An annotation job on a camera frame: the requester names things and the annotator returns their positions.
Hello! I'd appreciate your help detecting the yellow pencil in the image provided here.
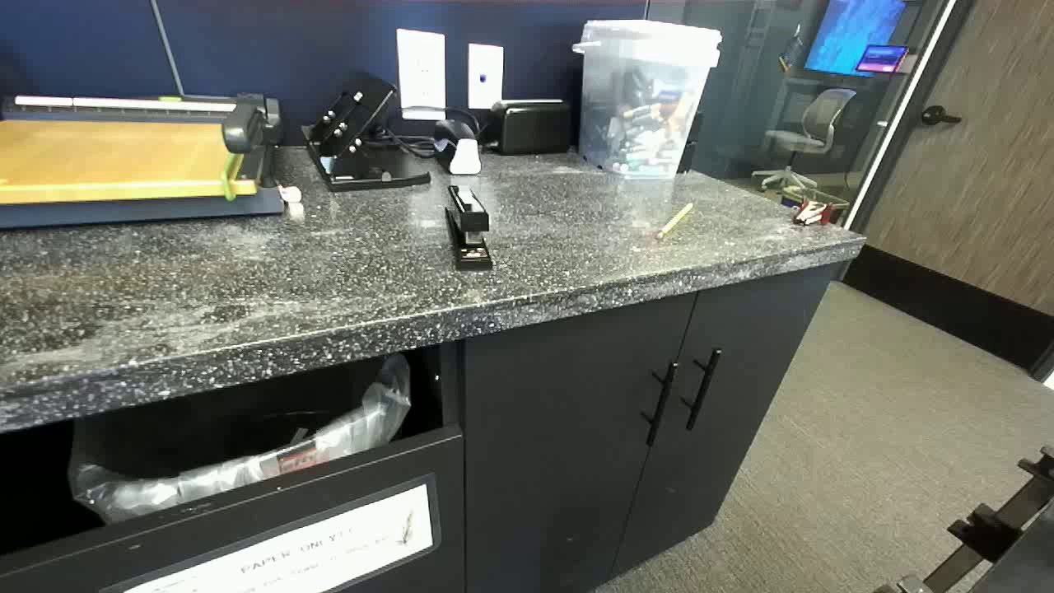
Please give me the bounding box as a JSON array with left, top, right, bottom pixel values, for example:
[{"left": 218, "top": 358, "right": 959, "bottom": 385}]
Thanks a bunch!
[{"left": 656, "top": 200, "right": 697, "bottom": 245}]

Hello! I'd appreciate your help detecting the black trash drawer panel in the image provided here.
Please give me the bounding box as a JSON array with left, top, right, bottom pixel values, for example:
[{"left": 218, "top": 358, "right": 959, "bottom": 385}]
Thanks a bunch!
[{"left": 0, "top": 426, "right": 469, "bottom": 593}]

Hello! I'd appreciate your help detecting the black cabinet door handle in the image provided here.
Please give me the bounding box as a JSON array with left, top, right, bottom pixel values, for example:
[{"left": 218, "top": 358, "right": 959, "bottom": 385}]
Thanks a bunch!
[
  {"left": 677, "top": 346, "right": 723, "bottom": 434},
  {"left": 638, "top": 358, "right": 683, "bottom": 448}
]

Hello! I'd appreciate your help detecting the clear plastic lidded container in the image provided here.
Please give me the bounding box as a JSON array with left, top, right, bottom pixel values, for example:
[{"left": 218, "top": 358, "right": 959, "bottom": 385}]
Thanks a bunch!
[{"left": 571, "top": 16, "right": 723, "bottom": 182}]

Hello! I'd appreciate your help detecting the grey office chair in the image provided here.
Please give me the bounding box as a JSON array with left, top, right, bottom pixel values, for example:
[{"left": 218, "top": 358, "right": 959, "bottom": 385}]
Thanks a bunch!
[{"left": 763, "top": 85, "right": 860, "bottom": 179}]

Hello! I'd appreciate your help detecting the blue lit monitor screen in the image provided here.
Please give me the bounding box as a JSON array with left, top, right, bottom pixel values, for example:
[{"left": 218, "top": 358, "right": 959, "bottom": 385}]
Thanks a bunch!
[{"left": 804, "top": 0, "right": 923, "bottom": 78}]

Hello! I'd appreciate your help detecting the small white object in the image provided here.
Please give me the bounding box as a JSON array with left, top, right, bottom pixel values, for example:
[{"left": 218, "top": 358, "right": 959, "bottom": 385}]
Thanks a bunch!
[{"left": 275, "top": 182, "right": 307, "bottom": 223}]

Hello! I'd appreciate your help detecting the wooden paper cutter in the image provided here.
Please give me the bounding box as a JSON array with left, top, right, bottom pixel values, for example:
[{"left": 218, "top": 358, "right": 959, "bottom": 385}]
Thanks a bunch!
[{"left": 0, "top": 0, "right": 289, "bottom": 230}]

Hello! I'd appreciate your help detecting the white paper label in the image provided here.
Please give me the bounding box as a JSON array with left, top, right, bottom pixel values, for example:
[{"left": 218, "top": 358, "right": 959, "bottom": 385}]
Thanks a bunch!
[{"left": 120, "top": 480, "right": 438, "bottom": 593}]

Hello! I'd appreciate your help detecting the black three-hole punch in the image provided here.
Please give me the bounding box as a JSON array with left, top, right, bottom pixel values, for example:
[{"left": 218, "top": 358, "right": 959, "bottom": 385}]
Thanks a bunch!
[{"left": 297, "top": 72, "right": 436, "bottom": 194}]

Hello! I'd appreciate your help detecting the black stapler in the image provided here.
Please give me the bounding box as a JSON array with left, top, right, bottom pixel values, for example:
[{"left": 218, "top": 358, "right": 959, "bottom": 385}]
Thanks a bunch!
[{"left": 441, "top": 179, "right": 496, "bottom": 273}]

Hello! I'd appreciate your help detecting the clear plastic trash bag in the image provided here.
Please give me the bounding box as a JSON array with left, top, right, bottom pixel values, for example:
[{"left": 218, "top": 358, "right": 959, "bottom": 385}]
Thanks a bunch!
[{"left": 62, "top": 351, "right": 416, "bottom": 526}]

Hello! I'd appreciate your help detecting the black metal frame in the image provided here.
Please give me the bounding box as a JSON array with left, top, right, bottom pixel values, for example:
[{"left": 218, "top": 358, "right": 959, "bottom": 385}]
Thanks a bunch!
[{"left": 877, "top": 442, "right": 1054, "bottom": 593}]

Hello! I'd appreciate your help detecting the small white wall plate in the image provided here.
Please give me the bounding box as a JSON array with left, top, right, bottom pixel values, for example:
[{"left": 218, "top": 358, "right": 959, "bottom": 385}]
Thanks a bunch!
[{"left": 463, "top": 39, "right": 507, "bottom": 111}]

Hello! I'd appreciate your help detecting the small red object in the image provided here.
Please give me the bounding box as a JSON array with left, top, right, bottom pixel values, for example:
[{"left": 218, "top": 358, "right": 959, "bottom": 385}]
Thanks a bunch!
[{"left": 789, "top": 197, "right": 838, "bottom": 230}]

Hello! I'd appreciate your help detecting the narrow black cabinet door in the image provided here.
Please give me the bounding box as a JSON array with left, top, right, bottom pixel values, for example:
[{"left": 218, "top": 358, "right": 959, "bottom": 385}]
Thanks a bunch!
[{"left": 611, "top": 263, "right": 844, "bottom": 576}]

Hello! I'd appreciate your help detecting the black rectangular box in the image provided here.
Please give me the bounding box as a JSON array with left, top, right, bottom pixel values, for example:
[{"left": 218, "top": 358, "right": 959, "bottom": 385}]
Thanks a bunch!
[{"left": 488, "top": 94, "right": 577, "bottom": 158}]

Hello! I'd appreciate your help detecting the large white wall plate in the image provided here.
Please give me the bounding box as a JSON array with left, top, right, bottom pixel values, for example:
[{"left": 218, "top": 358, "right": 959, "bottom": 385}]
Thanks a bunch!
[{"left": 391, "top": 25, "right": 451, "bottom": 123}]

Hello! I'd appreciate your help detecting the brown wooden door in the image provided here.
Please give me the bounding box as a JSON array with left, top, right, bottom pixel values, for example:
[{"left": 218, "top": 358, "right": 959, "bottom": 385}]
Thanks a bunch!
[{"left": 860, "top": 0, "right": 1054, "bottom": 323}]

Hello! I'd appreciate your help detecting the wide black cabinet door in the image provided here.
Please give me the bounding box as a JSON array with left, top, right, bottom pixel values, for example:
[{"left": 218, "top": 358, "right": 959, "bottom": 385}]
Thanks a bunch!
[{"left": 462, "top": 292, "right": 697, "bottom": 593}]

